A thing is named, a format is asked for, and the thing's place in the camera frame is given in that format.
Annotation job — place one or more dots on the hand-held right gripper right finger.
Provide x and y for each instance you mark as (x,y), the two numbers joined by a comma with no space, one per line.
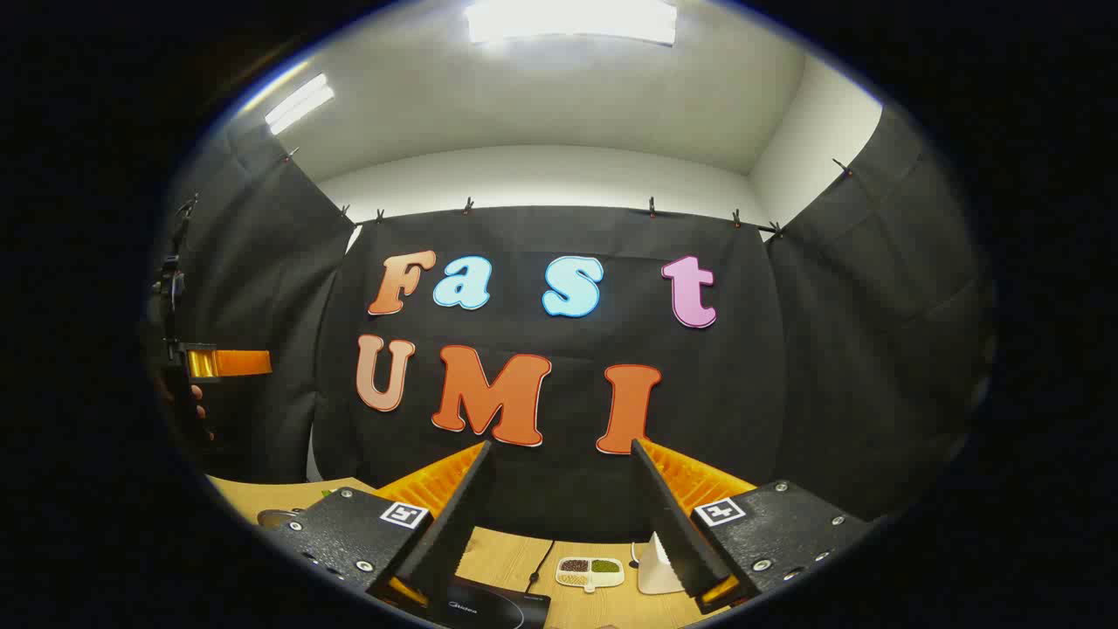
(672,524)

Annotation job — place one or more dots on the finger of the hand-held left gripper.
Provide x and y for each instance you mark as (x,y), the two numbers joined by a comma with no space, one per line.
(240,362)

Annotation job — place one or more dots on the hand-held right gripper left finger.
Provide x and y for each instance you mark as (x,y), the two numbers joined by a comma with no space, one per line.
(454,524)

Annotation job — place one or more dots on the black induction cooktop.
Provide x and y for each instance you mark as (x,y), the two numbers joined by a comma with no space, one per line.
(489,607)

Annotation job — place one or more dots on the white divided dish of beans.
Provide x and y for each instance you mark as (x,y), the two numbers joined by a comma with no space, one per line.
(590,572)

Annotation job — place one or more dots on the black backdrop cloth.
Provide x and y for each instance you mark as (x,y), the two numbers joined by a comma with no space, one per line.
(751,393)

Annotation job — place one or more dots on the small ceiling light panel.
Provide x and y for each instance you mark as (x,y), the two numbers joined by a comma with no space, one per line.
(300,103)

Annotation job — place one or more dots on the row of black clips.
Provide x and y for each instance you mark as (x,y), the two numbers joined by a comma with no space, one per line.
(468,206)

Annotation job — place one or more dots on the large ceiling light panel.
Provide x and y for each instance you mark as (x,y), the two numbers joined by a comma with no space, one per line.
(572,21)

